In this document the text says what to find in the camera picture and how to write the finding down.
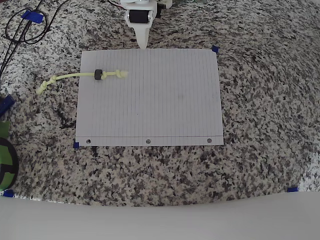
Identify red white servo wire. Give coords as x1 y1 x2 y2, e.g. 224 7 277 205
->
106 0 126 9

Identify black stand with green tape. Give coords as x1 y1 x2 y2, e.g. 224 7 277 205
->
0 136 20 191

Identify black looped cable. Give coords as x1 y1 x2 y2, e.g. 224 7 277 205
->
4 0 66 46

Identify yellow-green knotted rope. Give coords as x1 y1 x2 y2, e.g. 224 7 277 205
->
36 69 129 95

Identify black straight cable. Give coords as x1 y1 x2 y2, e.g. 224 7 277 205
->
0 0 45 76

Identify lined white paper sheet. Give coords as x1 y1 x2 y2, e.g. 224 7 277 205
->
75 48 225 147

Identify white backdrop board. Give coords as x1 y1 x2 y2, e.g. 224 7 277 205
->
0 191 320 240

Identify green tape piece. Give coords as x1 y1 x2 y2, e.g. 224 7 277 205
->
0 120 11 139

